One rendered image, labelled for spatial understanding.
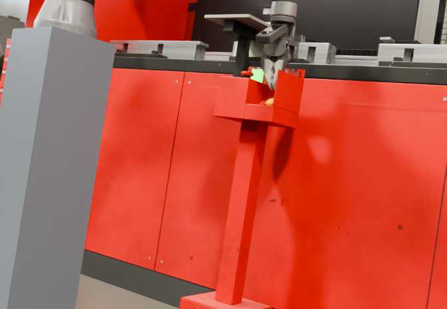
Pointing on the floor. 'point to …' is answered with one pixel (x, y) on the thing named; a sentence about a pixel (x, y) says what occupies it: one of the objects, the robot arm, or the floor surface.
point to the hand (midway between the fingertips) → (271, 85)
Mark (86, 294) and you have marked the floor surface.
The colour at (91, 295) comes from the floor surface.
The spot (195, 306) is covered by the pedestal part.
